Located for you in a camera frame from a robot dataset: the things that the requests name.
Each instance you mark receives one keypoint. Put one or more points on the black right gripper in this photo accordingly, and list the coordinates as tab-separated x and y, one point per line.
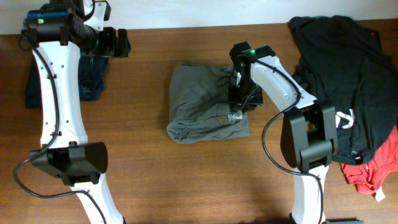
236	101

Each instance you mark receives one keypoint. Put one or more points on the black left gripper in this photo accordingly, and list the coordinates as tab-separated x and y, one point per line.
112	50

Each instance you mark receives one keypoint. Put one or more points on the grey shorts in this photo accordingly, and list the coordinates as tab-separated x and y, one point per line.
199	108

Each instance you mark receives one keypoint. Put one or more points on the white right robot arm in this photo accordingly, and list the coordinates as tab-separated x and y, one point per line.
308	138

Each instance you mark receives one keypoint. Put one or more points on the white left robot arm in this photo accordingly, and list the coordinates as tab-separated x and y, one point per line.
66	152

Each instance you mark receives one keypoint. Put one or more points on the folded dark navy garment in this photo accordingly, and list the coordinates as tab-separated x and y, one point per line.
90	81

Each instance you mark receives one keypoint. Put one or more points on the black t-shirt with white print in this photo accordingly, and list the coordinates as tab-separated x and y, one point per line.
342	62

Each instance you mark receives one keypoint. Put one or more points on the red garment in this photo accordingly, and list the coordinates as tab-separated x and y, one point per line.
369	178

